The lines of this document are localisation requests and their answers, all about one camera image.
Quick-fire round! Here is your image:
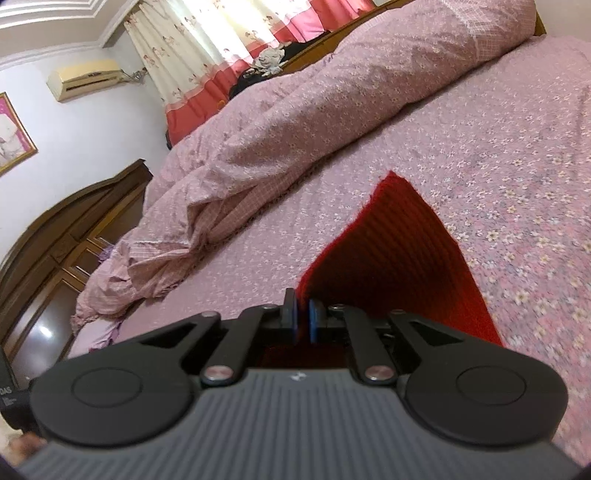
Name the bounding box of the red knit cardigan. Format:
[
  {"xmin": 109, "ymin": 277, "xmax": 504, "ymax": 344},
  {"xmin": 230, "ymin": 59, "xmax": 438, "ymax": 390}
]
[{"xmin": 297, "ymin": 173, "xmax": 502, "ymax": 345}]

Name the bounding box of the pile of dark clothes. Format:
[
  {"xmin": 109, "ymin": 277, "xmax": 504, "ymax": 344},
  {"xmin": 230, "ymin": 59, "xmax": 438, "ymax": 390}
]
[{"xmin": 228, "ymin": 37, "xmax": 328, "ymax": 99}]

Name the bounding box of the person left hand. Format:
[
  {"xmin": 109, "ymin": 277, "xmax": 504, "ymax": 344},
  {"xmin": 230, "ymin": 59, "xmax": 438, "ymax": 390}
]
[{"xmin": 1, "ymin": 432, "xmax": 47, "ymax": 467}]

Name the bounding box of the purple pillow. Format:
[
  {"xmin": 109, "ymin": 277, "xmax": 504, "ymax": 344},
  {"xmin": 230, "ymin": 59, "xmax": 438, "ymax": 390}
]
[{"xmin": 66, "ymin": 319, "xmax": 121, "ymax": 359}]

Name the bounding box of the dark wooden headboard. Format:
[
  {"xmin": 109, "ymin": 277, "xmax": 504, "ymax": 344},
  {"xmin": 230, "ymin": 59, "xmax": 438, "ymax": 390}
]
[{"xmin": 1, "ymin": 160, "xmax": 152, "ymax": 389}]

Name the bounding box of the pink crumpled duvet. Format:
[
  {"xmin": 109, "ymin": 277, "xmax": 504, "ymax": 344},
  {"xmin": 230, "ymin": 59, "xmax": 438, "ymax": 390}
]
[{"xmin": 69, "ymin": 0, "xmax": 539, "ymax": 333}]

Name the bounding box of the pink floral bed sheet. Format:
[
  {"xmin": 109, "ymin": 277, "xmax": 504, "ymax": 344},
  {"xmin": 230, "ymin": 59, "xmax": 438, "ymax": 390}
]
[{"xmin": 68, "ymin": 34, "xmax": 591, "ymax": 467}]

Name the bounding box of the red and cream curtain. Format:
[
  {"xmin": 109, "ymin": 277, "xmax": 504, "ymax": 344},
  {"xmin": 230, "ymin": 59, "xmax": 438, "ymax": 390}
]
[{"xmin": 124, "ymin": 0, "xmax": 375, "ymax": 144}]

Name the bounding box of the wooden bedside shelf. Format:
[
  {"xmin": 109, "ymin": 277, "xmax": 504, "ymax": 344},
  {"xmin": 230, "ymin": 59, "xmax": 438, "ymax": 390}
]
[{"xmin": 283, "ymin": 1, "xmax": 539, "ymax": 76}]

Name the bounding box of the framed wall picture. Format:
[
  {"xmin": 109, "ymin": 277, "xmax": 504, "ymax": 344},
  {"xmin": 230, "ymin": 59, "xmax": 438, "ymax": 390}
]
[{"xmin": 0, "ymin": 92, "xmax": 38, "ymax": 175}]

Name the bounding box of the wall air conditioner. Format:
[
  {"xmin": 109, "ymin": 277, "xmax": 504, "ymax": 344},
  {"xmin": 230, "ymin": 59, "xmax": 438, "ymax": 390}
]
[{"xmin": 46, "ymin": 59, "xmax": 123, "ymax": 102}]

